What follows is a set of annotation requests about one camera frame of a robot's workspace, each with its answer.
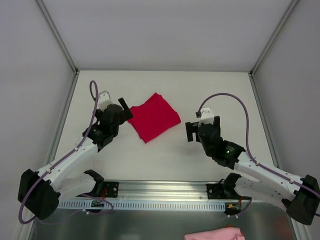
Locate red t-shirt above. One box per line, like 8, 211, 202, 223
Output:
128, 92, 181, 143

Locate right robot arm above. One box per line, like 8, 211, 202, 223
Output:
185, 116, 320, 226

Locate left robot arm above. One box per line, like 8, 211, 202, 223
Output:
17, 96, 133, 220

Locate light pink folded shirt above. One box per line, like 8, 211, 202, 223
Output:
184, 227, 245, 240

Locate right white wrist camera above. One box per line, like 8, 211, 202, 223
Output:
198, 107, 215, 127

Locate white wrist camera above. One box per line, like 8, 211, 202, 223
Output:
198, 107, 215, 127
97, 90, 113, 111

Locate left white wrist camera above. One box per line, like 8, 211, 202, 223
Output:
97, 90, 113, 111

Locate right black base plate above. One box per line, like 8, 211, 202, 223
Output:
205, 178, 241, 200

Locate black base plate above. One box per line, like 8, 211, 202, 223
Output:
205, 178, 241, 200
84, 181, 119, 199

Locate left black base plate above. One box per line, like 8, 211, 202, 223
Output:
84, 181, 119, 199

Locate aluminium front rail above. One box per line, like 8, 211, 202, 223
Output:
27, 178, 299, 202

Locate slotted grey cable duct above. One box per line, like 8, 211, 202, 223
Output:
58, 198, 226, 212

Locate left aluminium frame post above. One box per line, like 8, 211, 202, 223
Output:
34, 0, 80, 76

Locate aluminium frame post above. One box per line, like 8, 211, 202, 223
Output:
249, 0, 301, 77
34, 0, 80, 76

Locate right aluminium frame post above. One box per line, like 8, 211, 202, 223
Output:
249, 0, 301, 77

